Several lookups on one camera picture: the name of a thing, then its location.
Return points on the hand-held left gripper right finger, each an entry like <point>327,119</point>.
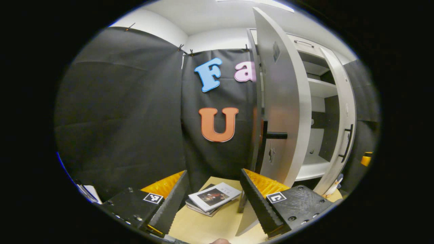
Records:
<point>259,205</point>

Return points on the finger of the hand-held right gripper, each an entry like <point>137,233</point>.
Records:
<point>366,159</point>

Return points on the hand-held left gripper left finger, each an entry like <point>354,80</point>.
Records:
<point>171,208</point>

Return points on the white cabinet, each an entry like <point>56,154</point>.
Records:
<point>315,167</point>

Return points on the white cabinet door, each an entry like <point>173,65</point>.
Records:
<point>284,101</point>
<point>342,101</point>

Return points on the white cabinet shelf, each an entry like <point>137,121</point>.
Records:
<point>322,88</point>

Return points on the grey book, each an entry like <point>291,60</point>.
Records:
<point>200,209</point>

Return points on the penguin plush toy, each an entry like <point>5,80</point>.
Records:
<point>334,188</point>

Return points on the white book with picture cover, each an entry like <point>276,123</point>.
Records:
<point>213,196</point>

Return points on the black backdrop cloth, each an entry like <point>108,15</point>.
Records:
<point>118,118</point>
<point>364,98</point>

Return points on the white papers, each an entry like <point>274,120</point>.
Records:
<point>90,193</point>

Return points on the large ceiling light panel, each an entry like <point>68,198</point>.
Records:
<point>264,4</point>

